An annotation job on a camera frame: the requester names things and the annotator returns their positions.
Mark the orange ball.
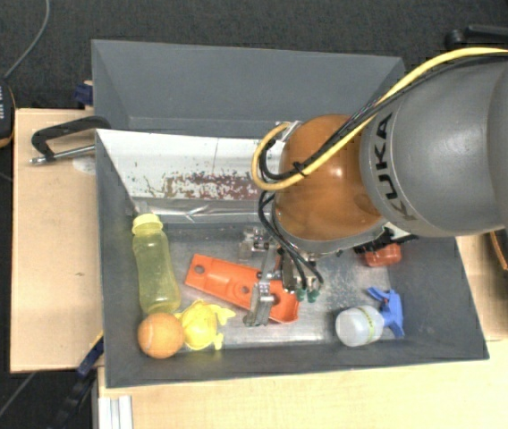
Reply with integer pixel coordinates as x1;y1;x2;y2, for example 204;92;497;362
137;312;187;360

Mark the yellow clear plastic bottle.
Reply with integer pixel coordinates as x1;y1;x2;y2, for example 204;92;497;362
131;213;182;316

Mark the white spray bottle blue head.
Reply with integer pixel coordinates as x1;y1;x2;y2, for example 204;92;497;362
334;286;406;349

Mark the pale wood board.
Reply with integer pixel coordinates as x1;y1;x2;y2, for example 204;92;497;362
10;107;106;374

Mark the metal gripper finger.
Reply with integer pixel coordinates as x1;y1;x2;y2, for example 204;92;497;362
242;282;266;328
257;282;278;327

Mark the yellow toy duck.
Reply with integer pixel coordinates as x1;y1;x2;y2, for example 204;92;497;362
174;299;237;352

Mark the small orange plastic piece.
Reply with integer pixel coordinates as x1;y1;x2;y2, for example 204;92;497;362
360;242;403;269

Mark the orange flat block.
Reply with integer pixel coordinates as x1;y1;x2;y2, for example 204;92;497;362
183;253;301;325

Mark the grey metal bin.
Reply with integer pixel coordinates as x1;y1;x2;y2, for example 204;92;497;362
90;38;491;390

